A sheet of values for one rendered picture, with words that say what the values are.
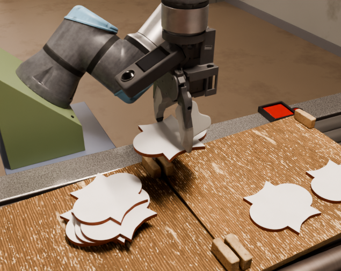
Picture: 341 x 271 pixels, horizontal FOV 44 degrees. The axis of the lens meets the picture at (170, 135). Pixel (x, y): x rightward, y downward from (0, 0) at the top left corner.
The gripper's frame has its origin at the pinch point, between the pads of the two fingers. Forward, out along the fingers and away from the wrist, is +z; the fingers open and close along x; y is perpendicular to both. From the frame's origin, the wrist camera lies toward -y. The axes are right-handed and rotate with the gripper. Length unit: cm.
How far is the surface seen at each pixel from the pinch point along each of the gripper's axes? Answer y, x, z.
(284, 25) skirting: 270, 249, 95
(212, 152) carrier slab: 14.0, 5.3, 12.0
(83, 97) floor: 47, 212, 105
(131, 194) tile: -9.4, -2.9, 8.3
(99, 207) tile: -15.9, -3.2, 8.5
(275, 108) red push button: 40.4, 14.7, 12.1
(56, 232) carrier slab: -23.4, -1.1, 12.9
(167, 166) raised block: 1.1, 2.9, 9.6
